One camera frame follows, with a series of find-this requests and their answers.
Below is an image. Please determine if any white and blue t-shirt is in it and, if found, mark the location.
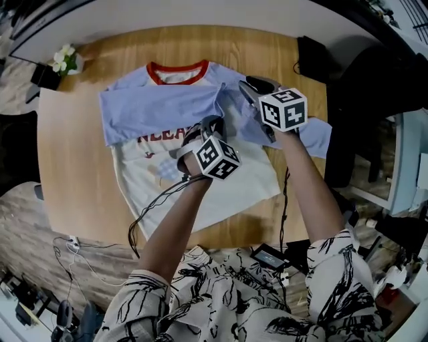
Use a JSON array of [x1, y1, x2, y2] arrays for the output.
[[98, 59, 332, 241]]

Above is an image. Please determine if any black square holder box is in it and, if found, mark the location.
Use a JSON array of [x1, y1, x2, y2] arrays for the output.
[[29, 62, 64, 92]]

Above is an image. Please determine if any person's left forearm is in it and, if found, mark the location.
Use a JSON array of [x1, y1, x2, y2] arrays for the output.
[[137, 160, 214, 280]]

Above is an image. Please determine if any black recorder with screen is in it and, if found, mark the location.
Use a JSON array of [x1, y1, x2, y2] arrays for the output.
[[250, 242, 291, 269]]

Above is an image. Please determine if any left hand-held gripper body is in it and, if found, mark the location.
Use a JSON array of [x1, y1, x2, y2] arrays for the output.
[[176, 125, 241, 181]]

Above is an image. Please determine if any person's right forearm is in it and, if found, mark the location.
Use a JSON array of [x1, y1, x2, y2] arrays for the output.
[[277, 130, 347, 250]]

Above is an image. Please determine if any pale blue side desk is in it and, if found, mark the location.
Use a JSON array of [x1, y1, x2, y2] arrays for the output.
[[384, 108, 428, 216]]

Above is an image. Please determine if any white cable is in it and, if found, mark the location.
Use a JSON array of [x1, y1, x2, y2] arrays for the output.
[[66, 243, 131, 288]]

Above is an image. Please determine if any potted white flower plant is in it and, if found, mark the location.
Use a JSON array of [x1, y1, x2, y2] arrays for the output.
[[46, 43, 84, 77]]

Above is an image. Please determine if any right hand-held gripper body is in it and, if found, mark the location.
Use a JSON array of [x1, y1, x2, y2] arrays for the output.
[[253, 87, 309, 144]]

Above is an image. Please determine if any black mesh office chair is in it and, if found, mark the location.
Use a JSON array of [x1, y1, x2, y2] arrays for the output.
[[0, 110, 43, 201], [329, 43, 428, 190]]

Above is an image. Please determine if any flat black box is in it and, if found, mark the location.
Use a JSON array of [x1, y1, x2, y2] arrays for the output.
[[296, 35, 337, 83]]

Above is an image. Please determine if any black gripper cable bundle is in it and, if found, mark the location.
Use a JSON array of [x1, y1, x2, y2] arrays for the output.
[[128, 175, 211, 260]]

